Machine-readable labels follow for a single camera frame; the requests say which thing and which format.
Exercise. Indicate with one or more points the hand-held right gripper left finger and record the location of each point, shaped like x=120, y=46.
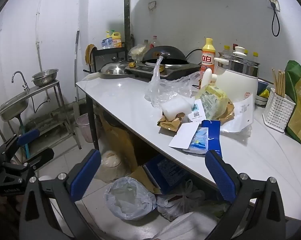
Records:
x=85, y=175

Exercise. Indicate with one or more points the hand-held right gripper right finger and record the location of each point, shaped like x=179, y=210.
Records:
x=220, y=177

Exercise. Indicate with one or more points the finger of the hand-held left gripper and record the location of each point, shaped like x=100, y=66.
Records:
x=28, y=136
x=41, y=155

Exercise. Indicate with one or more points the blue and white packet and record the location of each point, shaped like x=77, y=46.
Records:
x=198, y=141

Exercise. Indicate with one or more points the translucent trash bag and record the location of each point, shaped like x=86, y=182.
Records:
x=130, y=200

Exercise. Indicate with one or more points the gold wrapper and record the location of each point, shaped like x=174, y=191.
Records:
x=169, y=125

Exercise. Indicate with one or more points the yellow green packet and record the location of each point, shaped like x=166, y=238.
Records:
x=215, y=100

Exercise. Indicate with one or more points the white foam block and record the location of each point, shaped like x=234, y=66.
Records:
x=175, y=107

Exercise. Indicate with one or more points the clear plastic bag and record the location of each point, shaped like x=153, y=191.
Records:
x=165, y=90

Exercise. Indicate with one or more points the white rice cooker in bag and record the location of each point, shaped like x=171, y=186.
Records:
x=110, y=165

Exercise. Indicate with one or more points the bag of green vegetables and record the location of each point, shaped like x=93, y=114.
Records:
x=216, y=210

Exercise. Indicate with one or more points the stainless steel sink stand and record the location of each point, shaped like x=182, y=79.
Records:
x=15, y=102

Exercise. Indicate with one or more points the blue tag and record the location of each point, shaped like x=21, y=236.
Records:
x=214, y=135

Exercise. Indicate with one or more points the white plastic bag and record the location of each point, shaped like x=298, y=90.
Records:
x=180, y=202

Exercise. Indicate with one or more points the pink plastic bin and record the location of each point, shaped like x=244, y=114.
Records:
x=86, y=127

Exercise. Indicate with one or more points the brown cardboard box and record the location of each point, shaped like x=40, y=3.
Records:
x=119, y=140

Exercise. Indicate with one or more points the blue box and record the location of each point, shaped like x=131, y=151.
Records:
x=169, y=173

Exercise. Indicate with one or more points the black table leg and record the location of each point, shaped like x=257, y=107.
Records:
x=91, y=120

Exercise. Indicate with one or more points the plain white card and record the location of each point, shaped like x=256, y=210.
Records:
x=183, y=136

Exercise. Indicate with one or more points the brown cardboard flap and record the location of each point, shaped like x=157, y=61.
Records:
x=143, y=177

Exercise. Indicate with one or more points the large white bag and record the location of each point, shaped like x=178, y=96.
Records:
x=188, y=227

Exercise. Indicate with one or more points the chrome faucet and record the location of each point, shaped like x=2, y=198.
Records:
x=20, y=73

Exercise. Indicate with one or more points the steel basin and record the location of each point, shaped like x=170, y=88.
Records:
x=46, y=73

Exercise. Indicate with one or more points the white plastic mailer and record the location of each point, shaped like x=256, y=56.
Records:
x=243, y=115

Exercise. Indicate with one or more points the white label card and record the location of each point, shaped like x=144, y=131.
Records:
x=196, y=113

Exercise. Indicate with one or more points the white chopstick holder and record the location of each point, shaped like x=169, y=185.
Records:
x=278, y=112

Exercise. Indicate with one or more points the grey metal rod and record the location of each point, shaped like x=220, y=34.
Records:
x=76, y=62

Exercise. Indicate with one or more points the white electric pot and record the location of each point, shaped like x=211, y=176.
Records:
x=236, y=85

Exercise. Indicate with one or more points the stacked bowls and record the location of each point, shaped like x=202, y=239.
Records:
x=261, y=92

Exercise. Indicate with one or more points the yellow hanging cloth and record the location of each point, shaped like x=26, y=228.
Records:
x=89, y=53

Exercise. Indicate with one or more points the steel wok lid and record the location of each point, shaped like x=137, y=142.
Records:
x=115, y=68

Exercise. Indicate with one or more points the bundle of wooden chopsticks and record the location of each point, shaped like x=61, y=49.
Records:
x=280, y=82

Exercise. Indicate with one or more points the green and yellow bag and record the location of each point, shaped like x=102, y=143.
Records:
x=299, y=97

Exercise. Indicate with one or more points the black metal rack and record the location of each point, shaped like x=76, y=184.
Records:
x=108, y=55

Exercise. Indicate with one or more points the steel steamer with lid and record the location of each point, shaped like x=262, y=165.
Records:
x=240, y=63

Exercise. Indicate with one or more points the orange dish soap bottle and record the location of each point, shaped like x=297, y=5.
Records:
x=207, y=60

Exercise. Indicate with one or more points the yellow cap bottle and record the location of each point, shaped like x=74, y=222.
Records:
x=255, y=55
x=226, y=48

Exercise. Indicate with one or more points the yellow pump bottle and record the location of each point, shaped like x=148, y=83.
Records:
x=108, y=34

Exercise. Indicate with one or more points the yellow detergent jug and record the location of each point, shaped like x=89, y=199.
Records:
x=116, y=40

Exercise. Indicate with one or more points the clear bag with pale contents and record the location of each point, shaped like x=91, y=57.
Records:
x=137, y=52

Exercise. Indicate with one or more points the black wok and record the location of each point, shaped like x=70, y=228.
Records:
x=170, y=53

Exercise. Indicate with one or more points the clear bottle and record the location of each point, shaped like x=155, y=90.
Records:
x=146, y=44

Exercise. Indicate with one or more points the red cap bottle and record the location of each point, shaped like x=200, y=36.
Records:
x=154, y=42

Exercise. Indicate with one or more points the white wall pipe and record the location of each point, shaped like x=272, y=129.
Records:
x=38, y=30

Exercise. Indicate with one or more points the dark metal post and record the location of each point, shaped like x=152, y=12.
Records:
x=127, y=17

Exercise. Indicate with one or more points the small wall socket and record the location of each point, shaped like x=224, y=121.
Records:
x=152, y=5

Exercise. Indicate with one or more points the wall socket with plug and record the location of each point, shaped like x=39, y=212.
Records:
x=275, y=5

